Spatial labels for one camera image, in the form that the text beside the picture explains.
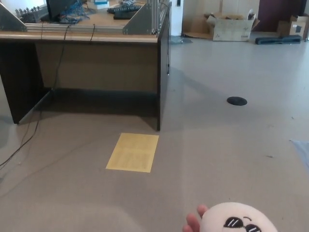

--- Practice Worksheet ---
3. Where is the person bare hand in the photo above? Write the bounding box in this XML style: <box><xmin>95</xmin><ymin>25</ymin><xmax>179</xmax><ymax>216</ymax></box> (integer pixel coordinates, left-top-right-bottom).
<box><xmin>183</xmin><ymin>204</ymin><xmax>209</xmax><ymax>232</ymax></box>

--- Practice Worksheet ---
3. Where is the white plush dumpling with sunglasses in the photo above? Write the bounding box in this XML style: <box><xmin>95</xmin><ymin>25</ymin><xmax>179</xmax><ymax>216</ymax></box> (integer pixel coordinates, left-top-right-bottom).
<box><xmin>199</xmin><ymin>202</ymin><xmax>278</xmax><ymax>232</ymax></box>

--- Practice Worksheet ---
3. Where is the yellow paper sheet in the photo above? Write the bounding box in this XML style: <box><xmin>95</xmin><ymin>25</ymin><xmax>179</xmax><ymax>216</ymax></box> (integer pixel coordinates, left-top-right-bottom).
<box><xmin>105</xmin><ymin>132</ymin><xmax>160</xmax><ymax>173</ymax></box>

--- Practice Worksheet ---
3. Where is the black round floor cover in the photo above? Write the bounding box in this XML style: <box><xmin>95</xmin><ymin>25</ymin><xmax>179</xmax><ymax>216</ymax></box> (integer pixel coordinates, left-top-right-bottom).
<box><xmin>226</xmin><ymin>96</ymin><xmax>248</xmax><ymax>106</ymax></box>

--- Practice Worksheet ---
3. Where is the wooden desk with dark sides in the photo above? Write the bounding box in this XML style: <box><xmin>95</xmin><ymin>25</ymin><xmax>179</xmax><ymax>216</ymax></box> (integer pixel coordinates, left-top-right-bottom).
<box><xmin>0</xmin><ymin>0</ymin><xmax>172</xmax><ymax>131</ymax></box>

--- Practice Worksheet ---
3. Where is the crumpled clear plastic bag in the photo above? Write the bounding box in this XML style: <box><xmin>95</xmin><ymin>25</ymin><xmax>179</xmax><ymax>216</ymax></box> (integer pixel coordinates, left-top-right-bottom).
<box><xmin>170</xmin><ymin>36</ymin><xmax>193</xmax><ymax>44</ymax></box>

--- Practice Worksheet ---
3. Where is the flat cardboard sheet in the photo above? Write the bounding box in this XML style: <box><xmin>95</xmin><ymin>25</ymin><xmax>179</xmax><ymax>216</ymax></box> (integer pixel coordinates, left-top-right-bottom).
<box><xmin>183</xmin><ymin>14</ymin><xmax>214</xmax><ymax>39</ymax></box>

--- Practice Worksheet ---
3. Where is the large open cardboard box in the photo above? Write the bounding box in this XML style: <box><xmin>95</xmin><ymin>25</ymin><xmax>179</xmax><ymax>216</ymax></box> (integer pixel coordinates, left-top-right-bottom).
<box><xmin>206</xmin><ymin>9</ymin><xmax>260</xmax><ymax>42</ymax></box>

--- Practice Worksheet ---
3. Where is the black keyboard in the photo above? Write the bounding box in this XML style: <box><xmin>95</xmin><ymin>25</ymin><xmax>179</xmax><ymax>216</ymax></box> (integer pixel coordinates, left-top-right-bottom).
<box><xmin>113</xmin><ymin>9</ymin><xmax>140</xmax><ymax>20</ymax></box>
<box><xmin>107</xmin><ymin>4</ymin><xmax>142</xmax><ymax>14</ymax></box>

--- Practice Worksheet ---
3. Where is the small cardboard box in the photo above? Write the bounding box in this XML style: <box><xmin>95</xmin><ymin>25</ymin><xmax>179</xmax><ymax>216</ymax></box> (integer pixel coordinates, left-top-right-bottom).
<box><xmin>277</xmin><ymin>14</ymin><xmax>309</xmax><ymax>38</ymax></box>

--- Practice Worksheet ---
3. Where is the dark maroon door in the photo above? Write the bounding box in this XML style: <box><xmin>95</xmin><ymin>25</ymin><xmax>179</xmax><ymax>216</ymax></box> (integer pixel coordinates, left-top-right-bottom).
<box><xmin>257</xmin><ymin>0</ymin><xmax>305</xmax><ymax>32</ymax></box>

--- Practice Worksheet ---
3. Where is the white and blue box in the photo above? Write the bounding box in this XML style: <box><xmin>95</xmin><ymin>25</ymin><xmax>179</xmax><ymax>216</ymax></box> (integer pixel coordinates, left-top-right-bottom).
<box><xmin>87</xmin><ymin>0</ymin><xmax>111</xmax><ymax>10</ymax></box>

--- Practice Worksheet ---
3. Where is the black monitor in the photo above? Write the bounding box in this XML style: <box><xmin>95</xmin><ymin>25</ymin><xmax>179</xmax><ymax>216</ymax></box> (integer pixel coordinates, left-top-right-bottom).
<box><xmin>45</xmin><ymin>0</ymin><xmax>86</xmax><ymax>20</ymax></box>

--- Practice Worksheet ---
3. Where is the black cable with plug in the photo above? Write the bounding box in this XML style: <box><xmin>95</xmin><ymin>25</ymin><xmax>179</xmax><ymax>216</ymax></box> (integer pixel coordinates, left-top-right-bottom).
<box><xmin>159</xmin><ymin>1</ymin><xmax>171</xmax><ymax>74</ymax></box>

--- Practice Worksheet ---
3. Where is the aluminium extrusion frame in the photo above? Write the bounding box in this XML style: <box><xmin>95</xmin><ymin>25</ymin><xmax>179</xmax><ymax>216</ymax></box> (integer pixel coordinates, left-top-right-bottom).
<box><xmin>0</xmin><ymin>0</ymin><xmax>172</xmax><ymax>37</ymax></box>

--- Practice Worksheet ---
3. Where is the long thin black cable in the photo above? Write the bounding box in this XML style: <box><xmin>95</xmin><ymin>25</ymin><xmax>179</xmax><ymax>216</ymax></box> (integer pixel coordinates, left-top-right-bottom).
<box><xmin>0</xmin><ymin>24</ymin><xmax>70</xmax><ymax>170</ymax></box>

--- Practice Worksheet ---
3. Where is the blue cable bundle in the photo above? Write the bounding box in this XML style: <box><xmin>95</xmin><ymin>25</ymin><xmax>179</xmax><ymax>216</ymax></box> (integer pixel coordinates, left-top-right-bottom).
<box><xmin>61</xmin><ymin>0</ymin><xmax>91</xmax><ymax>24</ymax></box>

